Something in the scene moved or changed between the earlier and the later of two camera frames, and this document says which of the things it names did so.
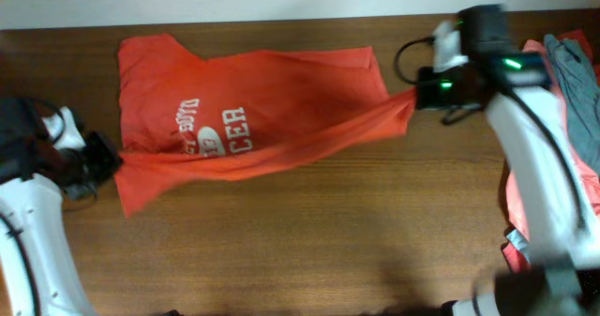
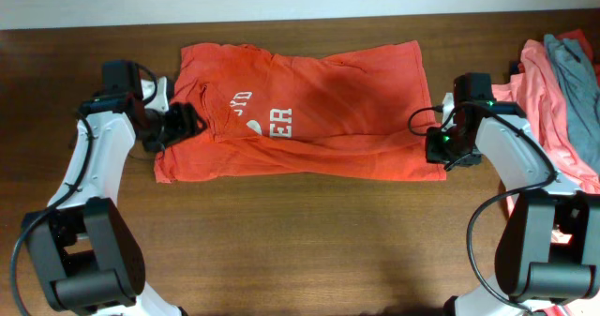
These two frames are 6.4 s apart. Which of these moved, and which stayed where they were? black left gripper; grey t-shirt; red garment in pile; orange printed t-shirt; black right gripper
Moved: orange printed t-shirt; black left gripper; black right gripper
Stayed: red garment in pile; grey t-shirt
